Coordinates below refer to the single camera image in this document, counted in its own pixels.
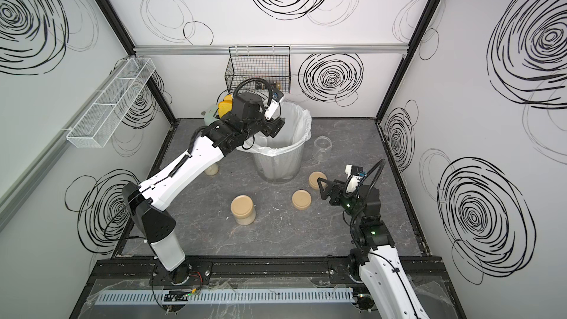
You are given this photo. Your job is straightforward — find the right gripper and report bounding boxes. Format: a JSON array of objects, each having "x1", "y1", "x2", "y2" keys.
[{"x1": 319, "y1": 176, "x2": 364, "y2": 225}]

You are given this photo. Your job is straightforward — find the beige lid of jar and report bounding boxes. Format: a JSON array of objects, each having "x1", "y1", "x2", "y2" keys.
[{"x1": 292, "y1": 190, "x2": 312, "y2": 211}]

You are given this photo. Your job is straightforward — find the glass rice jar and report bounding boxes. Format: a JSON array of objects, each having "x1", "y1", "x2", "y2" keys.
[{"x1": 312, "y1": 136, "x2": 333, "y2": 162}]

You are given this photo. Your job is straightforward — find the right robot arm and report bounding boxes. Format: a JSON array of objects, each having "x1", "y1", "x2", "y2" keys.
[{"x1": 317, "y1": 178, "x2": 429, "y2": 318}]

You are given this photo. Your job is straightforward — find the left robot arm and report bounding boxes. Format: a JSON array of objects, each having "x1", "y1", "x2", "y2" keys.
[{"x1": 123, "y1": 92, "x2": 285, "y2": 285}]

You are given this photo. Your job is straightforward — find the white trash bag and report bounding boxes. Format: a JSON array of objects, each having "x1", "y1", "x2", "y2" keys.
[{"x1": 237, "y1": 101, "x2": 312, "y2": 157}]

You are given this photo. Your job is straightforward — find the front yellow toast slice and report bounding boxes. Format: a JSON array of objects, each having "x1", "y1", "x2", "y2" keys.
[{"x1": 217, "y1": 94, "x2": 233, "y2": 118}]

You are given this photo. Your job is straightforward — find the mint green toaster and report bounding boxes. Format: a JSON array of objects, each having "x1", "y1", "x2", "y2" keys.
[{"x1": 204, "y1": 105, "x2": 220, "y2": 126}]

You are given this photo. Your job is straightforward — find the small bottle black pump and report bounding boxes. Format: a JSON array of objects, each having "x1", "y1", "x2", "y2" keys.
[{"x1": 205, "y1": 163, "x2": 219, "y2": 176}]

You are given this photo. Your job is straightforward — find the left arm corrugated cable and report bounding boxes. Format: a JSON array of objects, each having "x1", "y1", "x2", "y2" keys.
[{"x1": 232, "y1": 77, "x2": 275, "y2": 103}]

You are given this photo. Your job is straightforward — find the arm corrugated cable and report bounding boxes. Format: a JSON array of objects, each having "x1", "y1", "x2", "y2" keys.
[
  {"x1": 232, "y1": 77, "x2": 275, "y2": 103},
  {"x1": 353, "y1": 158, "x2": 386, "y2": 196}
]

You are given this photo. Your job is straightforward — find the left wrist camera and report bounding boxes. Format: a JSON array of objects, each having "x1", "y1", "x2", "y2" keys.
[{"x1": 264, "y1": 88, "x2": 284, "y2": 121}]

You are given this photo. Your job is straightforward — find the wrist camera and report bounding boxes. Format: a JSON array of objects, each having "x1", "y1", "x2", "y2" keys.
[
  {"x1": 343, "y1": 165, "x2": 366, "y2": 197},
  {"x1": 264, "y1": 88, "x2": 284, "y2": 121}
]

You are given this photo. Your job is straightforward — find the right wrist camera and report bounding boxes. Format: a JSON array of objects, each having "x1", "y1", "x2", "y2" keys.
[{"x1": 343, "y1": 165, "x2": 366, "y2": 197}]

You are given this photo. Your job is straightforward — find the black wire wall basket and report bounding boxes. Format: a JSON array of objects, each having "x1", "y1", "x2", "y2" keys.
[{"x1": 224, "y1": 45, "x2": 291, "y2": 94}]

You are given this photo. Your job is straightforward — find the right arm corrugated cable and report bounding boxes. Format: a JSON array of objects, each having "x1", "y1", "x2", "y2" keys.
[{"x1": 353, "y1": 158, "x2": 386, "y2": 196}]

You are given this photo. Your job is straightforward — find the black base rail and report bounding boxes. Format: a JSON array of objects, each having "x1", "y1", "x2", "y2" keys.
[{"x1": 90, "y1": 255, "x2": 448, "y2": 285}]

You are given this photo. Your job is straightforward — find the white slotted cable duct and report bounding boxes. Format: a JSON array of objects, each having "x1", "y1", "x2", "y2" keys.
[{"x1": 94, "y1": 288, "x2": 356, "y2": 306}]

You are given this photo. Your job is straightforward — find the white mesh wall shelf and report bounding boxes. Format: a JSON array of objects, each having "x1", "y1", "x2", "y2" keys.
[{"x1": 66, "y1": 57, "x2": 156, "y2": 149}]

